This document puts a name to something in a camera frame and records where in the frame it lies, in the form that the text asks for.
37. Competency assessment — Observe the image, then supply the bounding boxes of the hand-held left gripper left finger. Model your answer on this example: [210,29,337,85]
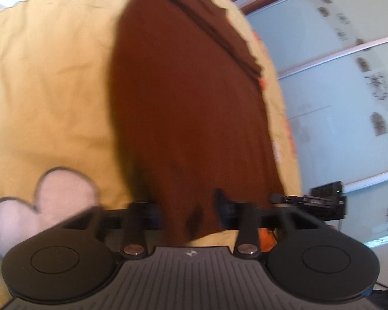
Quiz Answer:
[63,202,164,259]

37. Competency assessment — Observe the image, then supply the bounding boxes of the white frosted wardrobe doors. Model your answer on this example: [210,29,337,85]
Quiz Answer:
[233,0,388,293]

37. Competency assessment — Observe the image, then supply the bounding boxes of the yellow printed bedspread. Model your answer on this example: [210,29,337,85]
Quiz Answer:
[0,0,303,310]

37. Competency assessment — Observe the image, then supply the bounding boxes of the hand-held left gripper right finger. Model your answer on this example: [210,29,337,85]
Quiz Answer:
[215,187,330,259]

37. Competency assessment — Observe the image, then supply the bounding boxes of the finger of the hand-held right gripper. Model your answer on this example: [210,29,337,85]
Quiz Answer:
[270,194,311,205]

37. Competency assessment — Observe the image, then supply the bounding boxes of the brown knit sweater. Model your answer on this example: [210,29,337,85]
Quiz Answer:
[108,0,287,243]

